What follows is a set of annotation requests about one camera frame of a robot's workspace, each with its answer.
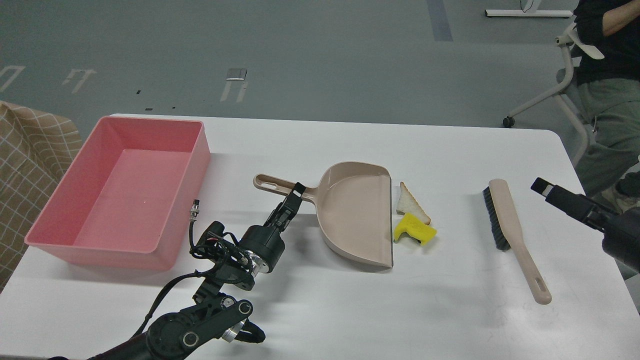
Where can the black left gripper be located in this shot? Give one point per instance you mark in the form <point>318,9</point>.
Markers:
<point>265,240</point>

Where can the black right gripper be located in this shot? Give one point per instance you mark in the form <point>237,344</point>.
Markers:
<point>579,207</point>

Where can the beige plastic dustpan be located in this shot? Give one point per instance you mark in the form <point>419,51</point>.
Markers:
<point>353,206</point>

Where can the beige hand brush black bristles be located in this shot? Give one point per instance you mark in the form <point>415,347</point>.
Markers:
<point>507,233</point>

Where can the triangular bread slice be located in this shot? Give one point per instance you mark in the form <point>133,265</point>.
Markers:
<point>407,204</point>

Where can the yellow sponge piece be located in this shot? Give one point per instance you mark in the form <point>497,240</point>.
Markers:
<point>411,226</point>

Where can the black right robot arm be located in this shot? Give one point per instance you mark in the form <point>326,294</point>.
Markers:
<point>621,231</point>

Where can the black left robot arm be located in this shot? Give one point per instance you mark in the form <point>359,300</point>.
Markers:
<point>215,314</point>

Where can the pink plastic bin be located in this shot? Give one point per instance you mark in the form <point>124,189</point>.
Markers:
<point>125,201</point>

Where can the white office chair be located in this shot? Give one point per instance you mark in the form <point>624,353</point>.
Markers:
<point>565,92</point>

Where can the seated person dark clothes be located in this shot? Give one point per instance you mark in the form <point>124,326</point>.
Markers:
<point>609,89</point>

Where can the white floor stand base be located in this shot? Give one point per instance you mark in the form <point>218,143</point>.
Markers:
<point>504,13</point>

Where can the brown checkered cloth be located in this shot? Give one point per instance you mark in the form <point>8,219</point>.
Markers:
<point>36,149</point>

